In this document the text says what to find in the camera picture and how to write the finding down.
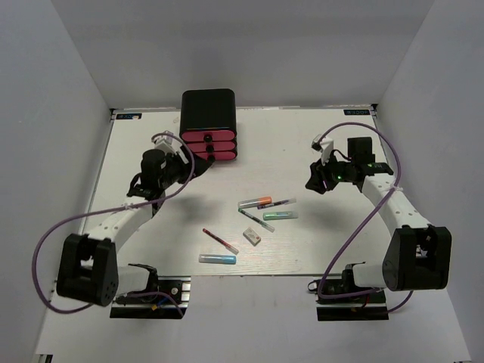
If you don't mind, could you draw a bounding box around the blue label sticker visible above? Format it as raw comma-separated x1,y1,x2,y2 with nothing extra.
116,113,142,120
343,109,371,116

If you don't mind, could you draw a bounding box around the left blue label sticker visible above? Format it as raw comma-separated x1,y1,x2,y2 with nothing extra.
116,113,142,120

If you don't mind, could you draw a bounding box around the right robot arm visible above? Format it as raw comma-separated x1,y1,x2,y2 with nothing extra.
306,136,451,302

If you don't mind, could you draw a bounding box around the green capped marker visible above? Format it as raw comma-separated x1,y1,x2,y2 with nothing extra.
262,211,299,221

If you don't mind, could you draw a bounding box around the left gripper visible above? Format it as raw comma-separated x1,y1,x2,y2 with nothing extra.
160,144,213,189

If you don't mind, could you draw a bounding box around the orange capped marker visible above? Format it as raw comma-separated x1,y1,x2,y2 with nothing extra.
237,197,272,209

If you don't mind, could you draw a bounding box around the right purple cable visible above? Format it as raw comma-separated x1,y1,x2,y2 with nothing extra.
316,121,415,314

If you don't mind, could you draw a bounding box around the purple pen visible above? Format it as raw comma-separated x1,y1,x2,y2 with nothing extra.
257,197,296,210

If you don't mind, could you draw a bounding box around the green pen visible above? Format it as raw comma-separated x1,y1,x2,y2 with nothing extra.
237,208,275,233

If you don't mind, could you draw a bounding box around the right blue label sticker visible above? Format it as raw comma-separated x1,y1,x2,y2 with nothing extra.
343,109,371,116

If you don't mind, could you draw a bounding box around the black drawer cabinet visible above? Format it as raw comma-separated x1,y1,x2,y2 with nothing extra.
179,88,237,154

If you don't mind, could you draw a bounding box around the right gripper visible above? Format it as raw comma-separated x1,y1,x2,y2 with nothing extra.
306,150,355,194

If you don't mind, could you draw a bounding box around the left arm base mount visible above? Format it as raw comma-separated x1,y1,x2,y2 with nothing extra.
110,277,191,320

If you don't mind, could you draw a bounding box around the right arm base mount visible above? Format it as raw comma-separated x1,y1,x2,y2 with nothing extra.
307,279,389,322

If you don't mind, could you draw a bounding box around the blue capped marker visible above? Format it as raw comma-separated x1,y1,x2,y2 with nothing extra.
198,254,237,265

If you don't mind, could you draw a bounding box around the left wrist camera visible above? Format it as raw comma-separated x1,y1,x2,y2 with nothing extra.
151,130,178,154

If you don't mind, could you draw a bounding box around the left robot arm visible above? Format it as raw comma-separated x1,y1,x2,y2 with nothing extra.
56,149,216,306

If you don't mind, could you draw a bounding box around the white eraser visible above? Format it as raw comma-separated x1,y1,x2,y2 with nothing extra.
243,228,262,246

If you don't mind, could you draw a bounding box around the red pen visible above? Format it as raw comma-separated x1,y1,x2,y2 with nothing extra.
203,228,239,255

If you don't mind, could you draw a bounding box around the pink drawer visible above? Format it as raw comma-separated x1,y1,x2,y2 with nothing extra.
181,129,237,142
194,150,237,162
187,141,237,153

